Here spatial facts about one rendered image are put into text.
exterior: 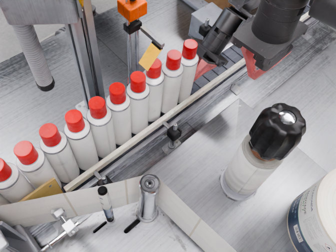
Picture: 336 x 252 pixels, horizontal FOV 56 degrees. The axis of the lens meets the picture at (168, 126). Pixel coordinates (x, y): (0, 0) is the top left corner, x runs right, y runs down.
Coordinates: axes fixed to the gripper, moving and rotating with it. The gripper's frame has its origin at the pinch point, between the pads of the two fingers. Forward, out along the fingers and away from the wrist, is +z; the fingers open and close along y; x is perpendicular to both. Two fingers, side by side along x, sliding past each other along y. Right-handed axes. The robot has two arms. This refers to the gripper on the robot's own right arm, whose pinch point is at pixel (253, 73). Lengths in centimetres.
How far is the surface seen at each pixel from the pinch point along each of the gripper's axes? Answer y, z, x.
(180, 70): 2.2, 15.1, 17.6
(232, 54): 31.4, 31.5, 21.1
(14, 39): 9, 114, 170
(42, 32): 27, 114, 164
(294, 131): -1.9, 3.1, -10.8
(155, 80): -4.3, 14.9, 19.0
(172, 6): 37, 35, 53
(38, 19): -23.8, -10.1, 21.6
